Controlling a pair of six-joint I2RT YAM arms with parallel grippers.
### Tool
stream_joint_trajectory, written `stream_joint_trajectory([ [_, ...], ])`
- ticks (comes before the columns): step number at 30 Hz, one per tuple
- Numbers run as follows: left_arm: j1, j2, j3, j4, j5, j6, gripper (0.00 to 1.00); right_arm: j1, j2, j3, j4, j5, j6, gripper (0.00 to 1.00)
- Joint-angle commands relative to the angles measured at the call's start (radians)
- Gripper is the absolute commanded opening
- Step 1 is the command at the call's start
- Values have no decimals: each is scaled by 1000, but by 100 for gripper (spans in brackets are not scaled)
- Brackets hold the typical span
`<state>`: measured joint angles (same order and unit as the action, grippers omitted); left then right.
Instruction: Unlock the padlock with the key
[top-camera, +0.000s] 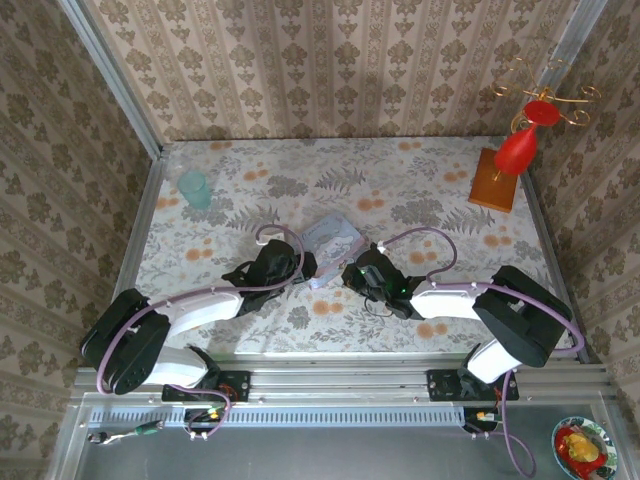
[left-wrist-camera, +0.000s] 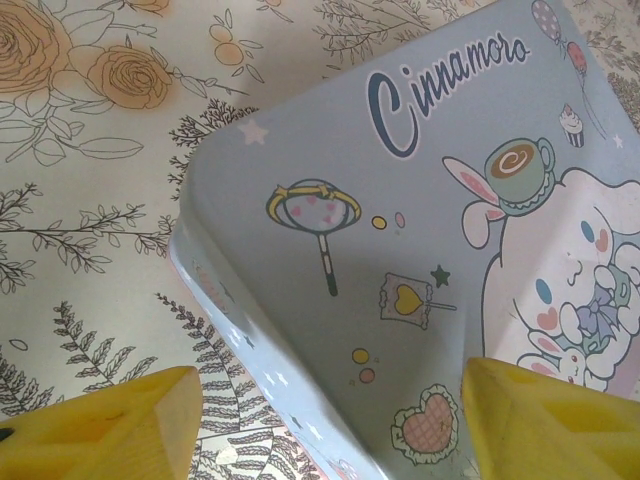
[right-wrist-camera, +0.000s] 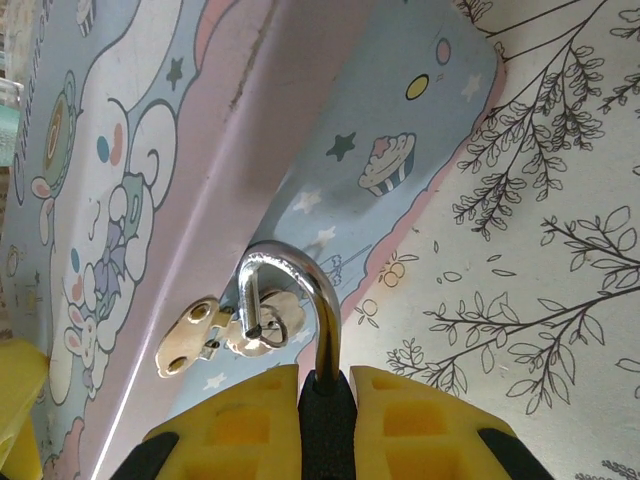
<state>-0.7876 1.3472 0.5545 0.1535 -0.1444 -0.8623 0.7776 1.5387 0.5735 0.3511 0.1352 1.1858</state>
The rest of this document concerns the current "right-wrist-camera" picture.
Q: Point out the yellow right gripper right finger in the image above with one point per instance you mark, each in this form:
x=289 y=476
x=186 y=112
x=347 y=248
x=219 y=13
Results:
x=425 y=435

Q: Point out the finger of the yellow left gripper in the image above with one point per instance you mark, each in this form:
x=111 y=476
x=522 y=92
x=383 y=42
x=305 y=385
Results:
x=17 y=400

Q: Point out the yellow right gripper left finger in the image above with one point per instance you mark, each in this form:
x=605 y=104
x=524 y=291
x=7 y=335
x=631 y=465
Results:
x=240 y=430

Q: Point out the black padlock with silver shackle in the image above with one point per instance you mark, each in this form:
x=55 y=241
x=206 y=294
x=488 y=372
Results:
x=327 y=430

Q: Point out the silver tin box latch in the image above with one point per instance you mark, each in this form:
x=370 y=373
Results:
x=187 y=335

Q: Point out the floral tablecloth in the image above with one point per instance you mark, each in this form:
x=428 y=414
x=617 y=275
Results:
x=525 y=250

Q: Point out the teal translucent plastic cup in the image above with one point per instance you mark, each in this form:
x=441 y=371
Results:
x=7 y=135

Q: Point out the pastel cartoon tin box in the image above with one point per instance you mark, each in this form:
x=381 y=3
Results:
x=225 y=125

